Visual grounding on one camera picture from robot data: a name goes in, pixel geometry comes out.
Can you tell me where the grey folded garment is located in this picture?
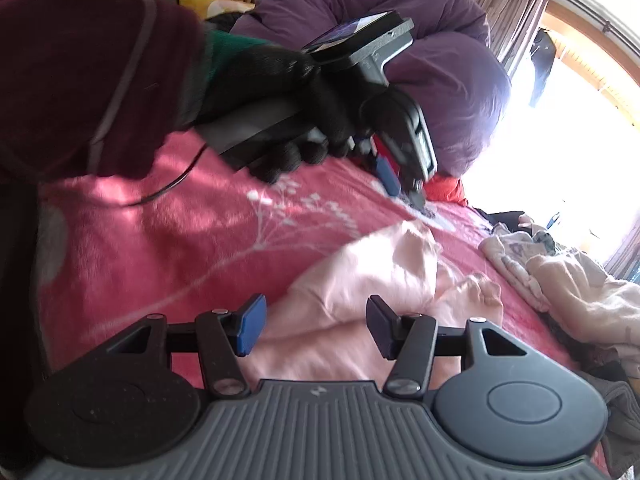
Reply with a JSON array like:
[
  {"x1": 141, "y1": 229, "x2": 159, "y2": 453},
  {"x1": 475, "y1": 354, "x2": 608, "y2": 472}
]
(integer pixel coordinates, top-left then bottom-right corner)
[{"x1": 600, "y1": 380, "x2": 640, "y2": 461}]

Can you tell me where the pink sweatshirt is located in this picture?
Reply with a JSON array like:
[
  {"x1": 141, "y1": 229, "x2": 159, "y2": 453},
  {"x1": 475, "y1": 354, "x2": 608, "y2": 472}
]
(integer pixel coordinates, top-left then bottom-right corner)
[{"x1": 240, "y1": 220, "x2": 503, "y2": 391}]

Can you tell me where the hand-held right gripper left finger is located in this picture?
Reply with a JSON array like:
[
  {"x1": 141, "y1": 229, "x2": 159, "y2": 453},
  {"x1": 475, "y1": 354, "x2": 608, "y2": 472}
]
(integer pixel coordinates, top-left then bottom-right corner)
[{"x1": 92, "y1": 294, "x2": 267, "y2": 398}]

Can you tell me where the person's left forearm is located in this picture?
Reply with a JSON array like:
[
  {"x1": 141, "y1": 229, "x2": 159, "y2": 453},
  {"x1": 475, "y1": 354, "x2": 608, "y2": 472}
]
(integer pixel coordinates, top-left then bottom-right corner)
[{"x1": 0, "y1": 0, "x2": 216, "y2": 181}]

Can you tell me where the patterned curtain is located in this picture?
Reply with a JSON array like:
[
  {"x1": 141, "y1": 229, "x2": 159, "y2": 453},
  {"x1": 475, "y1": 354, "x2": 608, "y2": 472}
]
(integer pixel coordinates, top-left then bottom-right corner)
[{"x1": 435, "y1": 0, "x2": 553, "y2": 78}]

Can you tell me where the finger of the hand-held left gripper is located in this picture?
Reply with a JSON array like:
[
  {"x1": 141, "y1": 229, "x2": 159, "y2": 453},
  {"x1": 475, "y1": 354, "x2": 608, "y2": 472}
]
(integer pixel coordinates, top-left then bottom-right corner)
[
  {"x1": 400, "y1": 175, "x2": 428, "y2": 211},
  {"x1": 375, "y1": 154, "x2": 403, "y2": 197}
]

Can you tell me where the beige fleece garment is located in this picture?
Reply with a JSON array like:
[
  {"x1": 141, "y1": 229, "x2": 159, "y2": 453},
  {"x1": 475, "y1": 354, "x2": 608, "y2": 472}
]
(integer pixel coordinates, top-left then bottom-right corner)
[{"x1": 527, "y1": 252, "x2": 640, "y2": 356}]

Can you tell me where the black hanging garment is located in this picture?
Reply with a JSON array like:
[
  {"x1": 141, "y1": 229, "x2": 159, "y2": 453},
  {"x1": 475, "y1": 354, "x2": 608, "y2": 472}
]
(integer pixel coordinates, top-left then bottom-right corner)
[{"x1": 527, "y1": 27, "x2": 558, "y2": 108}]

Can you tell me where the yellow pillow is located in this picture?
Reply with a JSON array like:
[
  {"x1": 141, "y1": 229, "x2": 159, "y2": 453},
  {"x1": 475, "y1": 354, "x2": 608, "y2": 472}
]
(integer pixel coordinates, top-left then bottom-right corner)
[{"x1": 179, "y1": 0, "x2": 256, "y2": 18}]

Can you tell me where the black cable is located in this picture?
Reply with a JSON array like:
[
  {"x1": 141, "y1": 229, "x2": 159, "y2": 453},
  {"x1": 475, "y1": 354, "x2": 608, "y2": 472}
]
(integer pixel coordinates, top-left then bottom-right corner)
[{"x1": 117, "y1": 142, "x2": 208, "y2": 208}]

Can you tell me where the white printed garment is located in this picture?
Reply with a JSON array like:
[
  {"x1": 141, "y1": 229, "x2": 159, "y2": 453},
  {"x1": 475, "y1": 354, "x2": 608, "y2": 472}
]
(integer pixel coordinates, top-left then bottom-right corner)
[{"x1": 479, "y1": 222, "x2": 561, "y2": 311}]

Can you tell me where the pink floral blanket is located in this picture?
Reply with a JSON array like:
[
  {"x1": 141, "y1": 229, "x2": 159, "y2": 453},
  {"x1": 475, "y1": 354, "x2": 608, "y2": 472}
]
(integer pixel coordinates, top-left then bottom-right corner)
[{"x1": 30, "y1": 130, "x2": 581, "y2": 396}]

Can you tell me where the bright window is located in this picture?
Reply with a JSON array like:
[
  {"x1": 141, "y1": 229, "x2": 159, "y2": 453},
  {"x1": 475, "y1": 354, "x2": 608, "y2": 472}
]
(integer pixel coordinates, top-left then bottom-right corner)
[{"x1": 460, "y1": 0, "x2": 640, "y2": 266}]

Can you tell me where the curtain rod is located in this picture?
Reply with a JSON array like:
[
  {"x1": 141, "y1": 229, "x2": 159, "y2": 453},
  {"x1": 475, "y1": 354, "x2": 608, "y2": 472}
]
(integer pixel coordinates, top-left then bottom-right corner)
[{"x1": 530, "y1": 0, "x2": 640, "y2": 61}]

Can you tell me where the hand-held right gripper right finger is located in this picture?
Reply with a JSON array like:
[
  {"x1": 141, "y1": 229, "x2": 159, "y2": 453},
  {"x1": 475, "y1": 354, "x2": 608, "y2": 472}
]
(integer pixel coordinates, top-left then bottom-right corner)
[{"x1": 366, "y1": 295, "x2": 531, "y2": 398}]

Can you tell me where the person's left hand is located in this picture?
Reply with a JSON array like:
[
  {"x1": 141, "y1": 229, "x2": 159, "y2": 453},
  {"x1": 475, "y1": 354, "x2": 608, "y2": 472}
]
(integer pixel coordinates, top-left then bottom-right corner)
[{"x1": 192, "y1": 45, "x2": 373, "y2": 184}]

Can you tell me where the red quilt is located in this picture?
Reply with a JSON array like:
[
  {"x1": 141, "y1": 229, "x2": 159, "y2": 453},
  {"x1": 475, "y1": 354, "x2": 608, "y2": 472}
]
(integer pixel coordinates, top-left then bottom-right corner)
[{"x1": 427, "y1": 172, "x2": 468, "y2": 206}]

